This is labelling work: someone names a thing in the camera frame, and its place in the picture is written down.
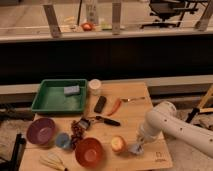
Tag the red fruit on shelf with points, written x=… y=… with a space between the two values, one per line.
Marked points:
x=87 y=26

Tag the green plastic tray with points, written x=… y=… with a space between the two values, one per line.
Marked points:
x=51 y=98

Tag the black office chair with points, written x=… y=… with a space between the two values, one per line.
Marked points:
x=165 y=9

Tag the black chair at left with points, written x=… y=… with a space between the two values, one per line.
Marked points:
x=14 y=163

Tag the metal fork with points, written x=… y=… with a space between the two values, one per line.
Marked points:
x=125 y=100

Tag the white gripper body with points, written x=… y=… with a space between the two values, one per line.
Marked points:
x=143 y=135

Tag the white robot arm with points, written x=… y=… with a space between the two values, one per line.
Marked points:
x=161 y=118

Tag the bunch of dark grapes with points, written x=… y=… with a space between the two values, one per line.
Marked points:
x=77 y=134

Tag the black rectangular remote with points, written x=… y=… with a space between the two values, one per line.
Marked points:
x=100 y=104

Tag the blue sponge block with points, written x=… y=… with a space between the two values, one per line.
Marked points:
x=72 y=90

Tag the pale corn husk brush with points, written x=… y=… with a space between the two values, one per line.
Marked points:
x=53 y=161

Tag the purple bowl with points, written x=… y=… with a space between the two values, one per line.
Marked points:
x=41 y=131

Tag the red chili pepper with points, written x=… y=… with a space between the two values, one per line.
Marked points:
x=115 y=107

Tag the red yellow apple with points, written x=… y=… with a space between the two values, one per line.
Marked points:
x=118 y=144

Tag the black handled peeler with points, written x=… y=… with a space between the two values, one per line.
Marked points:
x=85 y=123

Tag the red orange bowl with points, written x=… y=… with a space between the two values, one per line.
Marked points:
x=89 y=152

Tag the light blue towel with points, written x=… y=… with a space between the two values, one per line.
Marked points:
x=136 y=149

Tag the small blue cup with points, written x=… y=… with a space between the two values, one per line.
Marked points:
x=62 y=141

